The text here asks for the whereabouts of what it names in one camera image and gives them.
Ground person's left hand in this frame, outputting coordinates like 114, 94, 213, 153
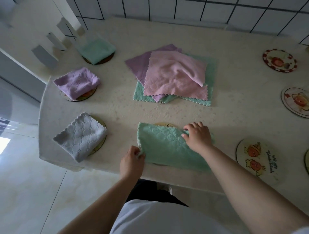
119, 145, 146, 180

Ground person's right hand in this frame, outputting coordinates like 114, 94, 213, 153
181, 121, 214, 155

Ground cream strip cartoon coaster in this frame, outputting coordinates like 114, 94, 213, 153
152, 121, 180, 167

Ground green character round coaster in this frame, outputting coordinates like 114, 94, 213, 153
88, 117, 107, 156

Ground grey cloth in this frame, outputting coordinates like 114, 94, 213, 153
53, 112, 108, 163

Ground two peach figures coaster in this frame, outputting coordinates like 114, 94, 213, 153
236, 137, 284, 184

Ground have a nice day coaster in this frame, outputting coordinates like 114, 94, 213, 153
60, 85, 98, 102

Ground white cartoon coaster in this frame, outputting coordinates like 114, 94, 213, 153
281, 87, 309, 119

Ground brown cartoon coaster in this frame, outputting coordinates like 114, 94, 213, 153
82, 52, 115, 66

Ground red rimmed small coaster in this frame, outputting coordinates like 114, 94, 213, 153
262, 49, 298, 73

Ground person's right forearm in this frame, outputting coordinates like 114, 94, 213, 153
202, 144, 309, 234

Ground person's left forearm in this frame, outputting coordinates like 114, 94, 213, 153
58, 175, 143, 234

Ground person's black trousers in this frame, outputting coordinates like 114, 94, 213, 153
125, 179, 189, 208

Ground person's right white shoe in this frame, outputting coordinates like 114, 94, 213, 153
157, 182, 173, 196

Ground person's white shirt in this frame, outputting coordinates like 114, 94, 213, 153
110, 199, 251, 234

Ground cream speckled tablecloth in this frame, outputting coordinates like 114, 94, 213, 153
38, 17, 309, 216

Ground white cabinet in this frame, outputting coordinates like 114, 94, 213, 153
0, 50, 48, 126

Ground white slatted chair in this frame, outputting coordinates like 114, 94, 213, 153
0, 0, 86, 77

